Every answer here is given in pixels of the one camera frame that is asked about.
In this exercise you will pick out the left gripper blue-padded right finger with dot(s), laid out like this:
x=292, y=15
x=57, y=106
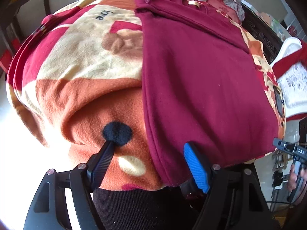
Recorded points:
x=233, y=200

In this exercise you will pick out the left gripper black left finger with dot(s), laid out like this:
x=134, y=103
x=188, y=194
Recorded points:
x=48, y=209

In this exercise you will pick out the maroon sweatshirt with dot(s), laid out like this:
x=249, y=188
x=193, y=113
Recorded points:
x=200, y=84

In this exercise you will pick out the right hand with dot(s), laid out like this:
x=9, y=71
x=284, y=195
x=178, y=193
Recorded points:
x=292, y=183

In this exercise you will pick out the black knit garment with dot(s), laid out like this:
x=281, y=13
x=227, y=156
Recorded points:
x=140, y=209

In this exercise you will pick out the white red garment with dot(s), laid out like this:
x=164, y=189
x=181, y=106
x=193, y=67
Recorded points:
x=290, y=71

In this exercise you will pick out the dark carved headboard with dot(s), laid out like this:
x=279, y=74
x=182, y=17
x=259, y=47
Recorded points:
x=262, y=32

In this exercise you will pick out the red orange cream fleece blanket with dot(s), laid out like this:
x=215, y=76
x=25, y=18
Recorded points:
x=76, y=82

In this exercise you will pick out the red paper bag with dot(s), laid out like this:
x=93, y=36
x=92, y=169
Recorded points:
x=5, y=61

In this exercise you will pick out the dark wooden table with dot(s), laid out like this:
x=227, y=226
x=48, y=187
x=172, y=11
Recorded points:
x=20, y=18

